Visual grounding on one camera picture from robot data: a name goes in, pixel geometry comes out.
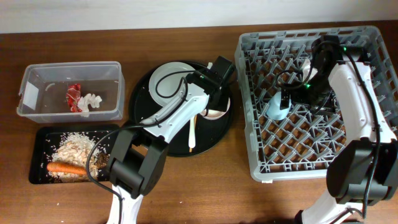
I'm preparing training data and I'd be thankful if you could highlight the light blue plastic cup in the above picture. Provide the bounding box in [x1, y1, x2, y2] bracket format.
[266, 91, 292, 121]

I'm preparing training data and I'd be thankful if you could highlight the grey round plate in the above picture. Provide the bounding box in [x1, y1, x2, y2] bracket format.
[149, 62, 194, 106]

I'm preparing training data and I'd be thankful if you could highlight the brown pine cone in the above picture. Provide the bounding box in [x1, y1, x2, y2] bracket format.
[95, 153, 109, 169]

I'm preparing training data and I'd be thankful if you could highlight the rice and peanut shell waste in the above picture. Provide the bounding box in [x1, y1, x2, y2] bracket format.
[40, 131, 108, 183]

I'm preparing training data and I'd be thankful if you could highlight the orange carrot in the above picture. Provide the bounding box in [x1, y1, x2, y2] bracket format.
[47, 162, 86, 175]

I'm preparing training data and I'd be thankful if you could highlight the red snack wrapper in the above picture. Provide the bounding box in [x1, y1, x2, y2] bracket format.
[66, 83, 82, 113]

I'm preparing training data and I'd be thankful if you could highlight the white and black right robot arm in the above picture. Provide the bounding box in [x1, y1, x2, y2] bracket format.
[279, 35, 397, 223]

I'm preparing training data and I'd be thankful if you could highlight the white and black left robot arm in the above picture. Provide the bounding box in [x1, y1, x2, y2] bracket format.
[106, 56, 235, 223]

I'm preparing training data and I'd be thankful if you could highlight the grey dishwasher rack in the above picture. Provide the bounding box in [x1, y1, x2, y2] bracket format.
[234, 26, 397, 183]

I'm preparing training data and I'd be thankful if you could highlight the pink bowl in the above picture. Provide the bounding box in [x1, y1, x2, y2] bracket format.
[199, 98, 231, 120]

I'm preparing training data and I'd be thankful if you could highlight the wooden chopstick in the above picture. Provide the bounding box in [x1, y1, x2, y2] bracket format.
[188, 114, 198, 153]

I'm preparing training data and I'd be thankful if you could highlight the round black tray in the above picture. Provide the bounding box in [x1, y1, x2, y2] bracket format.
[129, 62, 233, 157]

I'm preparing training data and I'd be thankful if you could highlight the white plastic fork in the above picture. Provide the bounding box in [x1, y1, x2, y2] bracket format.
[188, 113, 197, 149]

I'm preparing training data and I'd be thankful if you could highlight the clear plastic bin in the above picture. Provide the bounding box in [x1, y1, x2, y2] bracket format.
[16, 61, 125, 123]

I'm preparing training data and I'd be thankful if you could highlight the black rectangular tray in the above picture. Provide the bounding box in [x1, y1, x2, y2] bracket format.
[29, 124, 118, 184]

